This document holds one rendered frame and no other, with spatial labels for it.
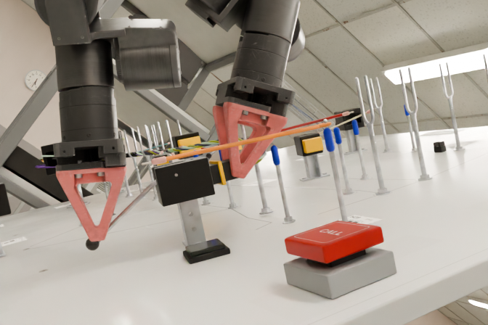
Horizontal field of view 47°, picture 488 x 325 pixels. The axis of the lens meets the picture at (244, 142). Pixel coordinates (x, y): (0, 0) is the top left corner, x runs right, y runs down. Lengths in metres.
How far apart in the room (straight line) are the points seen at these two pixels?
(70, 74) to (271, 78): 0.21
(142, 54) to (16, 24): 7.82
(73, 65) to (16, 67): 7.69
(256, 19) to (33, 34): 7.82
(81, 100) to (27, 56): 7.74
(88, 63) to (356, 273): 0.34
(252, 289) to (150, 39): 0.28
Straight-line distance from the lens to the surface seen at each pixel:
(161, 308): 0.43
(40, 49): 8.35
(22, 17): 8.42
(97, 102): 0.58
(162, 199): 0.58
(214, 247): 0.54
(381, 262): 0.39
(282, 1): 0.61
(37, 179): 1.56
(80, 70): 0.58
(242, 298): 0.41
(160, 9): 2.09
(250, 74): 0.59
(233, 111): 0.57
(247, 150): 0.63
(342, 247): 0.38
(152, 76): 0.58
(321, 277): 0.37
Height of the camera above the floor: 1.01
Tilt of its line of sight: 17 degrees up
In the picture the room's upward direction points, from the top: 31 degrees clockwise
